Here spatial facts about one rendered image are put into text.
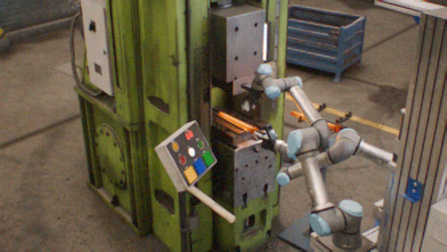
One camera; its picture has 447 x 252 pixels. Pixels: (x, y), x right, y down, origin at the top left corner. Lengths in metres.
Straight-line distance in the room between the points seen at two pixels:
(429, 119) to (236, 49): 1.29
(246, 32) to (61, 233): 2.17
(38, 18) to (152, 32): 5.93
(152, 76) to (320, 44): 3.81
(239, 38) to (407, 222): 1.41
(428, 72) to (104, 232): 2.81
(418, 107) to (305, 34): 4.76
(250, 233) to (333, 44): 3.60
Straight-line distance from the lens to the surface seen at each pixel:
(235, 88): 3.31
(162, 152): 2.94
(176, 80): 3.22
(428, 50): 2.37
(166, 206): 3.90
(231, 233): 3.81
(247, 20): 3.23
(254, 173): 3.63
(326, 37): 6.98
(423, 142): 2.50
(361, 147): 3.14
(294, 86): 2.95
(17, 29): 9.12
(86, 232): 4.34
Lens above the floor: 2.59
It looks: 27 degrees down
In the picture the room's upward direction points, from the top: straight up
